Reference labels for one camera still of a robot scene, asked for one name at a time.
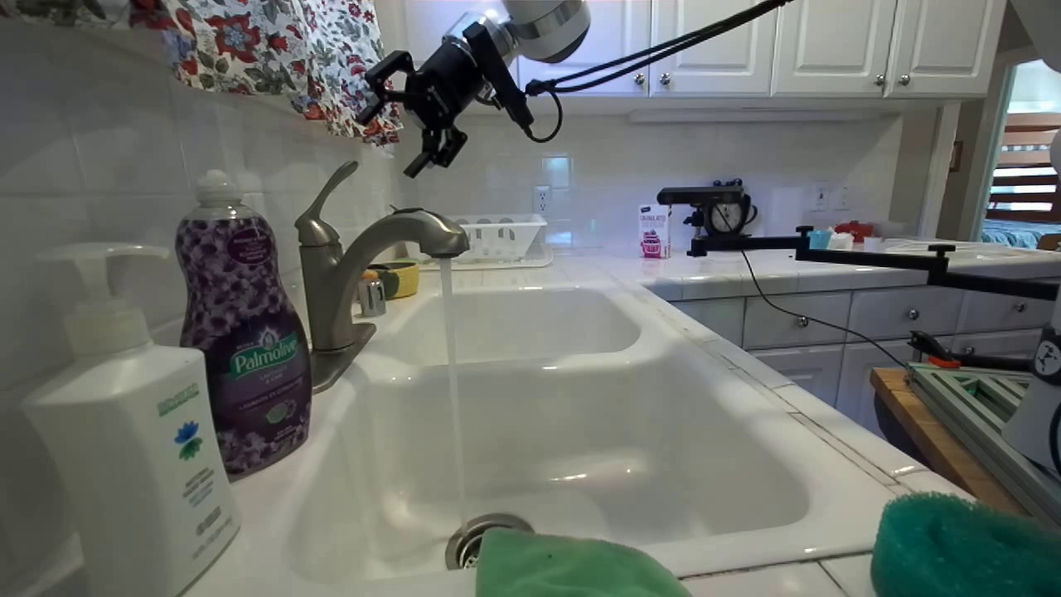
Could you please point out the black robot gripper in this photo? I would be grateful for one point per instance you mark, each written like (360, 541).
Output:
(468, 62)

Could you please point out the grey metal tap faucet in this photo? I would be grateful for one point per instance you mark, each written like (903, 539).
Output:
(331, 275)

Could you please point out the floral window curtain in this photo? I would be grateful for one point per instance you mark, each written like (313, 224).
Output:
(313, 54)

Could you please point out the white plastic basket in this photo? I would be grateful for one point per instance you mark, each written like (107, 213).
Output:
(501, 236)

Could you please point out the yellow cup behind faucet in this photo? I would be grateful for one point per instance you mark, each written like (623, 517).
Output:
(399, 280)

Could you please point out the purple dish soap bottle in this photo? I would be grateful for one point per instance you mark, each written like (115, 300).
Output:
(243, 324)

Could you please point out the white double basin sink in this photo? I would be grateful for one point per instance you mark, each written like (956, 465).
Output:
(568, 406)

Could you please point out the white upper cabinets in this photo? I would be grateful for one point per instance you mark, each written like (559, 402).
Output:
(801, 50)

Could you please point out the white pump soap dispenser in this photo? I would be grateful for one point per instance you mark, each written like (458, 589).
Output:
(134, 443)

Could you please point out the near basin drain strainer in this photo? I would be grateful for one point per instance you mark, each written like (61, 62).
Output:
(481, 536)

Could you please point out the green cloth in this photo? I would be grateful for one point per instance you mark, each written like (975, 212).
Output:
(540, 567)

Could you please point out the white lower cabinet drawers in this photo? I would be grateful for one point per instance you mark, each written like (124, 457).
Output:
(833, 340)

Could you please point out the green sponge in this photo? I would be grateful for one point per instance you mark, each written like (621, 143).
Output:
(938, 544)

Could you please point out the black stereo camera bar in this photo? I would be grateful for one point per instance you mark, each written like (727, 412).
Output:
(699, 194)

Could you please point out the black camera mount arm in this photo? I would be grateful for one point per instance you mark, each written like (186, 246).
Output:
(932, 264)

